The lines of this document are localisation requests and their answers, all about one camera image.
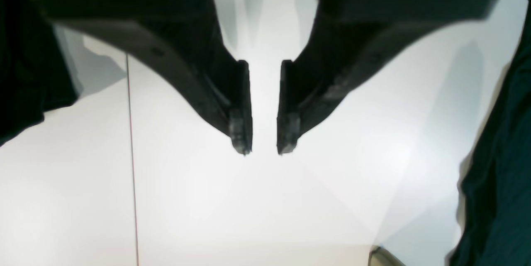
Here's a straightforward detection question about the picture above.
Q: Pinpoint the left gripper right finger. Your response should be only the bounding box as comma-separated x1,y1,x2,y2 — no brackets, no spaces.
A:
277,0,497,155

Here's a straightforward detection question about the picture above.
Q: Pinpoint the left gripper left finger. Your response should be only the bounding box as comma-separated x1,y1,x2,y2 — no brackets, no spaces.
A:
32,0,253,156

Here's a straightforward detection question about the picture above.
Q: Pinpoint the black T-shirt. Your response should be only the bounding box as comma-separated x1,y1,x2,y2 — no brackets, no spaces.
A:
449,12,531,266

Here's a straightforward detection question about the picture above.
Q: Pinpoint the right grey partition panel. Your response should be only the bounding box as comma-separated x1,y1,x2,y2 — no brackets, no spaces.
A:
367,246,405,266

